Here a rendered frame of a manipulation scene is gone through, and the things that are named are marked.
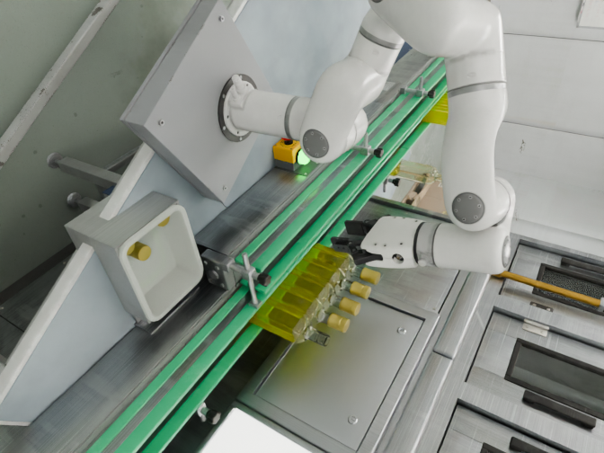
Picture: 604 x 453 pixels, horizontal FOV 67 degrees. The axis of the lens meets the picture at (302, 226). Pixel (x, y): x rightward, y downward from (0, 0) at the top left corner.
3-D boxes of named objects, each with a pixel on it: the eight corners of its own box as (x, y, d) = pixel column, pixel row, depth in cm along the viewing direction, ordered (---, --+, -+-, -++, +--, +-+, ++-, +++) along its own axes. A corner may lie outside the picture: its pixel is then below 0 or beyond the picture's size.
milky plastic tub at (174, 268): (126, 312, 102) (153, 327, 98) (88, 236, 88) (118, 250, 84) (180, 264, 113) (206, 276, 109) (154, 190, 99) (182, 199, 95)
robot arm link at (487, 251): (504, 179, 65) (520, 174, 73) (433, 178, 72) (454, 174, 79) (501, 281, 68) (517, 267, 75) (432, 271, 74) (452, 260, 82)
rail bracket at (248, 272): (229, 298, 113) (270, 317, 107) (215, 247, 102) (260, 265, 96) (236, 290, 114) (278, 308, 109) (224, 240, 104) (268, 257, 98)
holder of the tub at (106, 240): (132, 325, 106) (156, 339, 102) (87, 236, 89) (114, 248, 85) (183, 279, 117) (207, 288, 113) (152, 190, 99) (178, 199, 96)
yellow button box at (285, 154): (273, 165, 137) (294, 172, 134) (270, 144, 133) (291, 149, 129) (286, 155, 142) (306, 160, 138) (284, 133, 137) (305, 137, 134)
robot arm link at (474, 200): (457, 96, 75) (467, 222, 77) (427, 89, 65) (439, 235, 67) (512, 84, 70) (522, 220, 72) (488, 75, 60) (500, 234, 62)
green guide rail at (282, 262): (239, 283, 115) (265, 295, 111) (239, 280, 114) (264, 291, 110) (458, 52, 225) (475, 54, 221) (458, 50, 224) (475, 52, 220)
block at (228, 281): (206, 284, 115) (227, 293, 111) (197, 256, 109) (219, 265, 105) (215, 275, 117) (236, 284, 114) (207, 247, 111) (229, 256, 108)
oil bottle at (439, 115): (409, 119, 192) (478, 132, 179) (410, 107, 188) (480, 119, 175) (414, 114, 195) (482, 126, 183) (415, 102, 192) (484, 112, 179)
